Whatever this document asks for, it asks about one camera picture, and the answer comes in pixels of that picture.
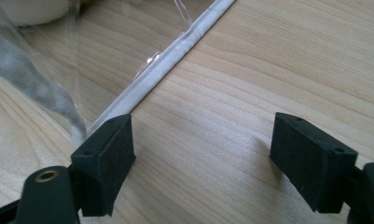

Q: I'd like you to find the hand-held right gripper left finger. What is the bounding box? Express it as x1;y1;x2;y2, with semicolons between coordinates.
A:
70;113;137;217

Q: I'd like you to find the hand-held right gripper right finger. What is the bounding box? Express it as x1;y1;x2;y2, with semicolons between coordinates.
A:
269;111;359;215

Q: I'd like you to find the clear plastic bag white trim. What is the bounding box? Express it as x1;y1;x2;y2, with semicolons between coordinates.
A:
0;0;238;147

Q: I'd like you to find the brown teddy bear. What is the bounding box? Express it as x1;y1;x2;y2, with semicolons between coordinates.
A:
0;0;94;27

